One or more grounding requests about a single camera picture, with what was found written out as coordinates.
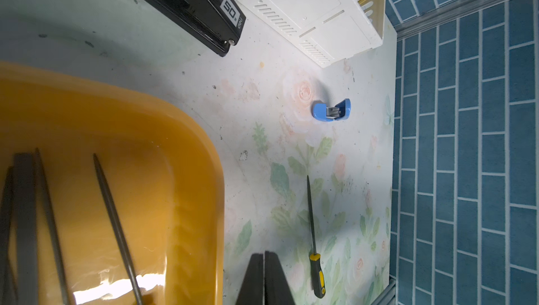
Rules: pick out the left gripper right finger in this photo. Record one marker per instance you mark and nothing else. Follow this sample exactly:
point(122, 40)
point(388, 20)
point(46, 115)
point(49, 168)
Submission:
point(277, 290)

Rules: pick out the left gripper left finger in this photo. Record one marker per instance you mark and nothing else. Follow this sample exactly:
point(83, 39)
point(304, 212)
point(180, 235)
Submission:
point(252, 287)

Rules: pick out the needle file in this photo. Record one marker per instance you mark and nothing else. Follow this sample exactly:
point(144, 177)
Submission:
point(53, 232)
point(317, 275)
point(8, 292)
point(117, 229)
point(25, 221)

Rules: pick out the yellow plastic storage tray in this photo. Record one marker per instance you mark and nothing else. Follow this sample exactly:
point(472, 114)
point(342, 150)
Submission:
point(164, 175)

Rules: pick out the white desktop file organizer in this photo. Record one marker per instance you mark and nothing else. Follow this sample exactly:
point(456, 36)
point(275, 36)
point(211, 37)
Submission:
point(327, 31)

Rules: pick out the small blue stapler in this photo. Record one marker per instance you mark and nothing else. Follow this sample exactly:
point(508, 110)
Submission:
point(339, 112)

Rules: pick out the black stapler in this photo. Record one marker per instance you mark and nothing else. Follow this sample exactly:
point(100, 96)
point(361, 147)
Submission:
point(218, 24)

